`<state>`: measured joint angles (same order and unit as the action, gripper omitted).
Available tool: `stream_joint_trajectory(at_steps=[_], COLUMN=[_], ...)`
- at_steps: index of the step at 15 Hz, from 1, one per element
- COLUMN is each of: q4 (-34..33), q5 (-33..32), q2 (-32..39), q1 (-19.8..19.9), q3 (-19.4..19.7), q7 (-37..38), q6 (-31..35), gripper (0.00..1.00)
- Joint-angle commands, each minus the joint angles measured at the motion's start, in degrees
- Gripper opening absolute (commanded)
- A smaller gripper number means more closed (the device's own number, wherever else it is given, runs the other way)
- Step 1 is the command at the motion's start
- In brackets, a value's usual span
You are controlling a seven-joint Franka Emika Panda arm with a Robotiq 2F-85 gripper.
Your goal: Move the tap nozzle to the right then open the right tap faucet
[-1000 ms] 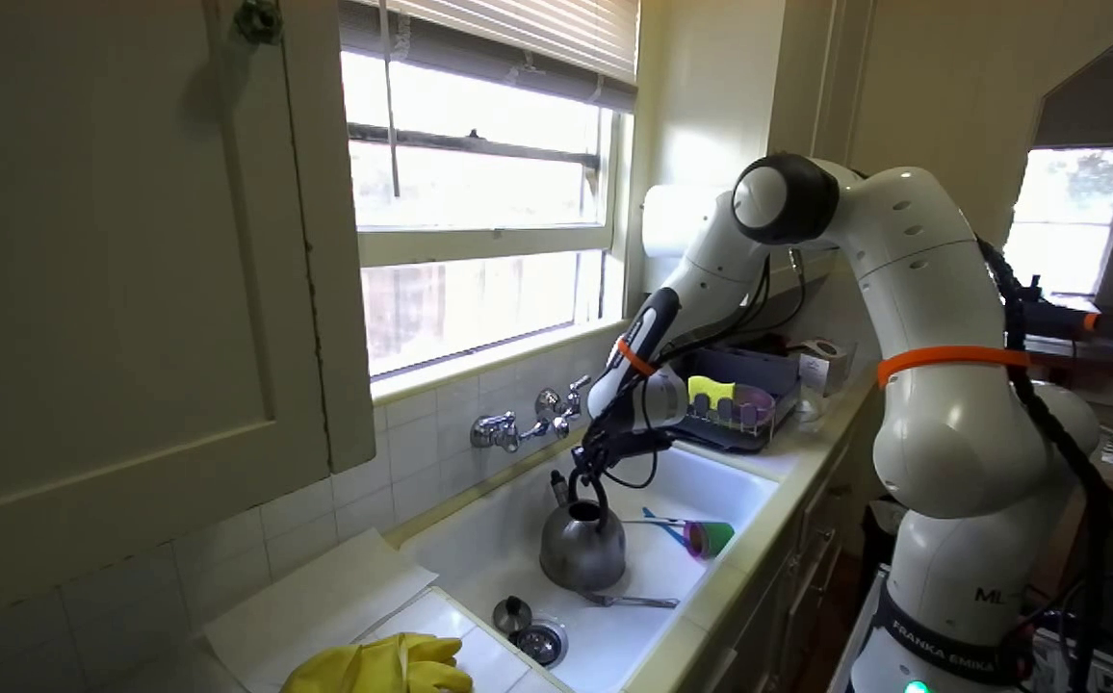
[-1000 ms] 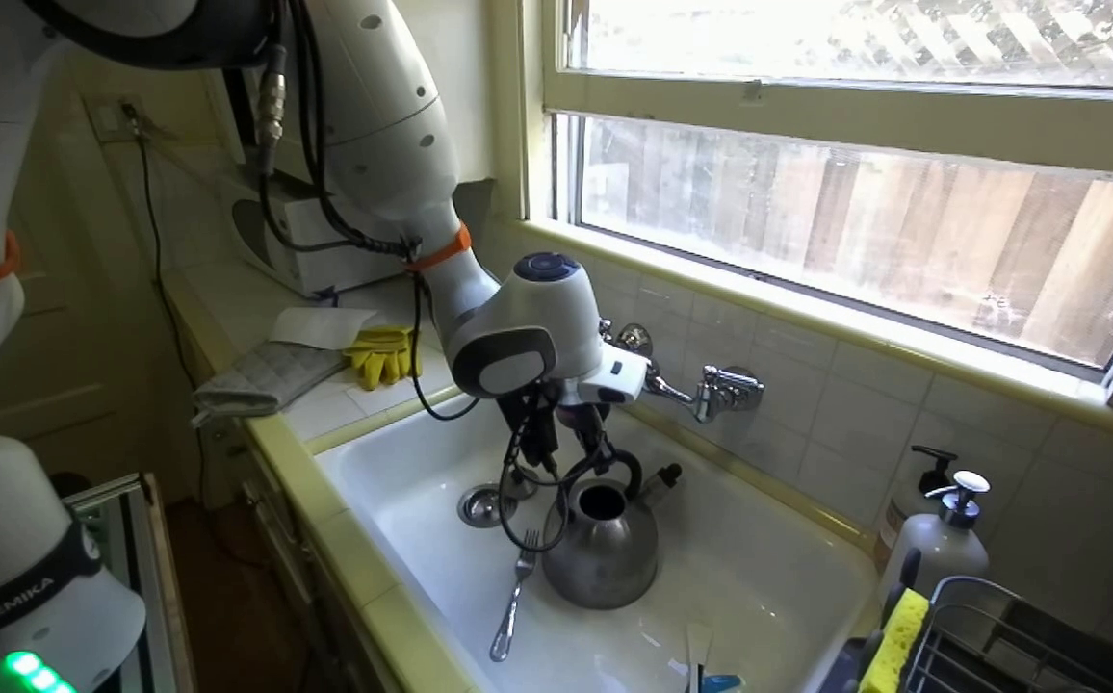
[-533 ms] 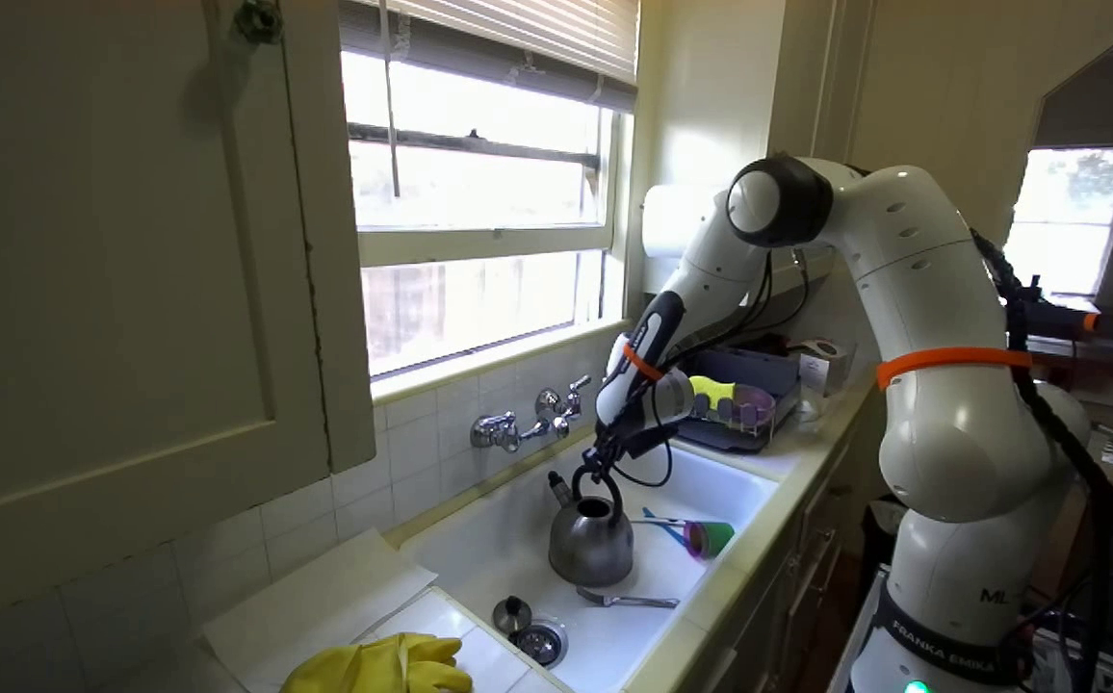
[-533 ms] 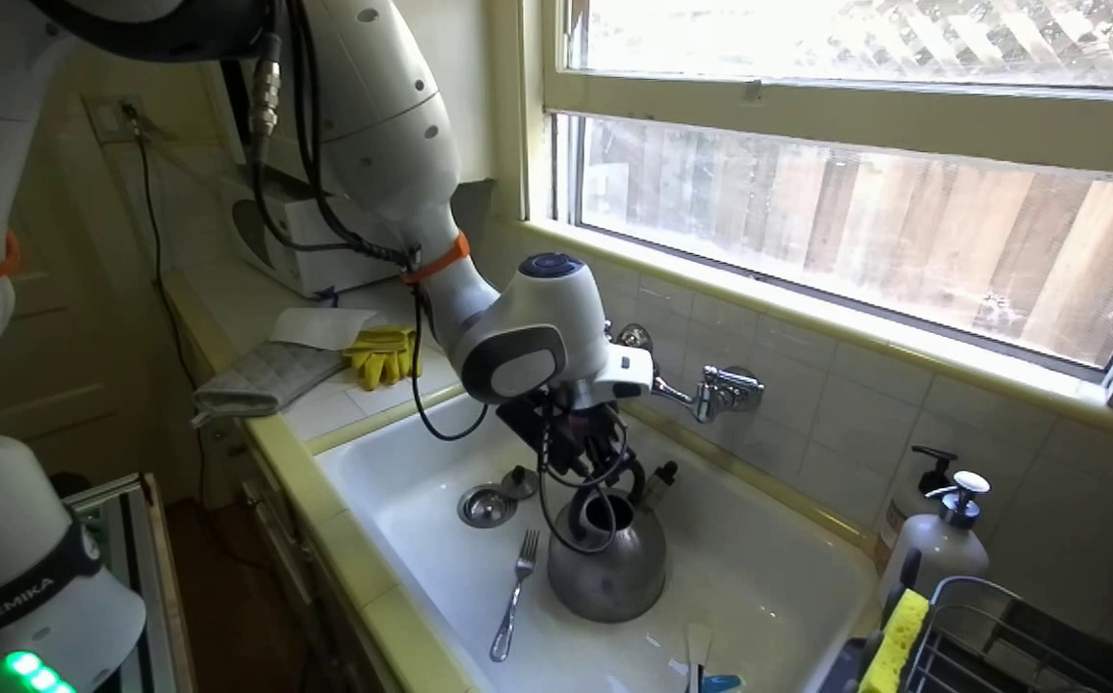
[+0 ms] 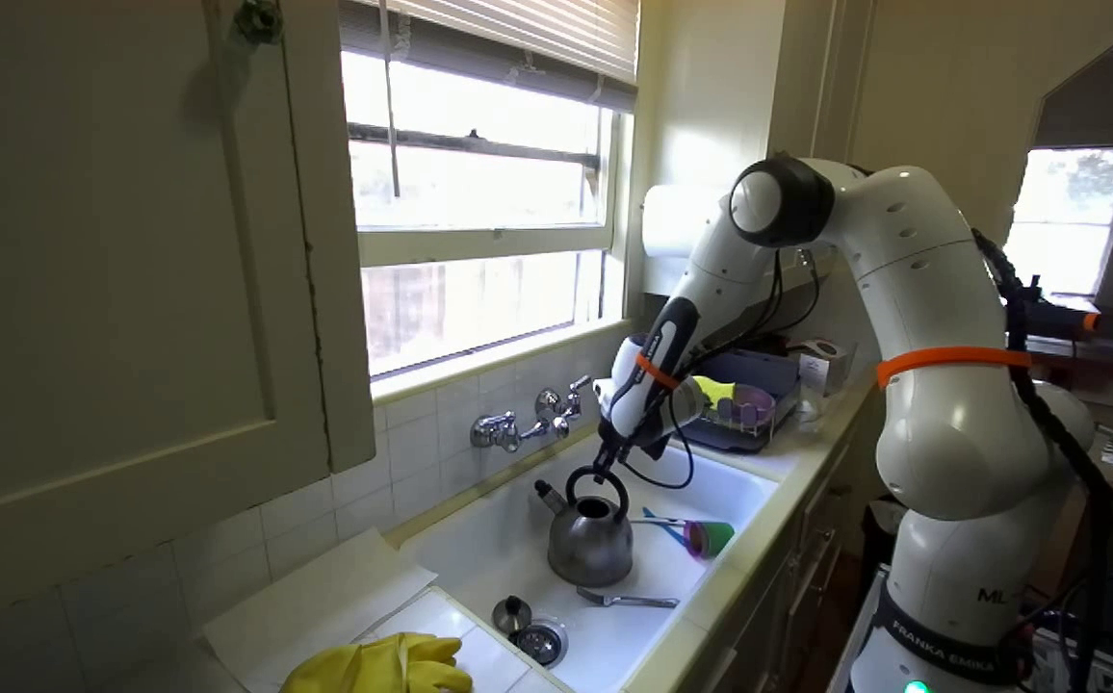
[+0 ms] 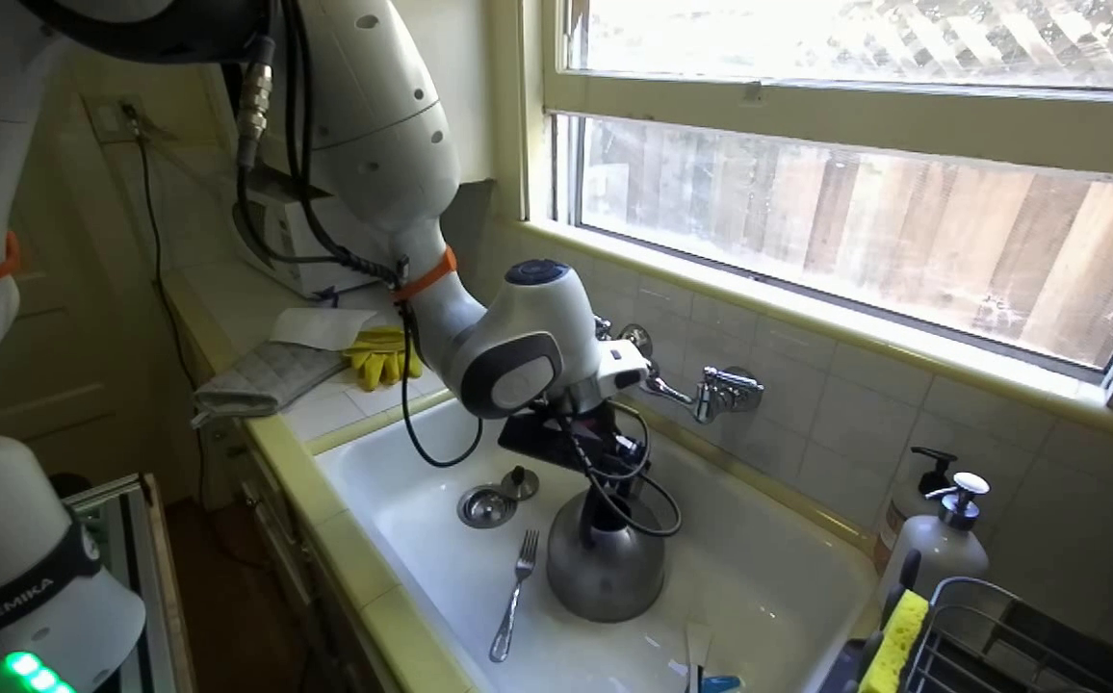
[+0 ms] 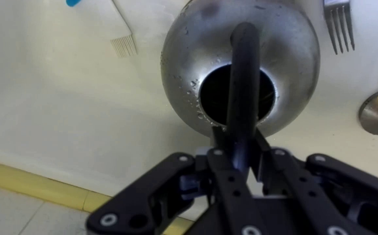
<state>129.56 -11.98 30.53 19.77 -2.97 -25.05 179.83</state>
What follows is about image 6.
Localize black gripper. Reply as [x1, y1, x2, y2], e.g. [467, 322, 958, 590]
[496, 395, 651, 539]

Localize yellow rubber gloves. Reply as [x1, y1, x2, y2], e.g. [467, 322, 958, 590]
[343, 322, 426, 395]

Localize blue handled dish brush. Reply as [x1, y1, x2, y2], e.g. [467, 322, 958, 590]
[684, 659, 747, 693]

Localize wire dish rack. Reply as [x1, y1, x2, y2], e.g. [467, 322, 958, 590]
[822, 569, 1113, 693]

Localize steel kettle black handle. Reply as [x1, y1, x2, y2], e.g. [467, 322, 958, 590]
[543, 480, 674, 628]

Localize wall power outlet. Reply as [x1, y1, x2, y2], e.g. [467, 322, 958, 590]
[81, 89, 154, 148]

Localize white cutting board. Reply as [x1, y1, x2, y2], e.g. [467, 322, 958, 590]
[262, 296, 392, 358]

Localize gray folded towel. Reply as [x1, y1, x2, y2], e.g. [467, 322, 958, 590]
[186, 333, 353, 432]

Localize round metal sink stopper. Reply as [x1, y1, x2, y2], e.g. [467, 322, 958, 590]
[496, 463, 543, 507]

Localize yellow sponge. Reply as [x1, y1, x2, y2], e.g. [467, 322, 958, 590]
[855, 586, 936, 693]

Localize cream lower kitchen cabinets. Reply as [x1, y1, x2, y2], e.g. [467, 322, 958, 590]
[187, 417, 386, 693]

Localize white pump soap bottle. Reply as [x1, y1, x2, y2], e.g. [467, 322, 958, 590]
[879, 469, 999, 622]

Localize white ceramic sink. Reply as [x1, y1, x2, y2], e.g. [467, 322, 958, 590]
[308, 392, 883, 693]

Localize metal drain strainer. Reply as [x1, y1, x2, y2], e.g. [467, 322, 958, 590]
[456, 480, 516, 536]

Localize kitchen window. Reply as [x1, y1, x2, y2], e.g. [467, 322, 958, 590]
[516, 0, 1113, 417]

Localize orange forearm strap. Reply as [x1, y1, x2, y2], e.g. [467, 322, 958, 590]
[388, 245, 462, 309]

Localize chrome wall tap body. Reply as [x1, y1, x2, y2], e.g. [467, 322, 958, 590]
[606, 318, 770, 428]

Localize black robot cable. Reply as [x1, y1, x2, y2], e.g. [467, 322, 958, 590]
[222, 0, 691, 545]

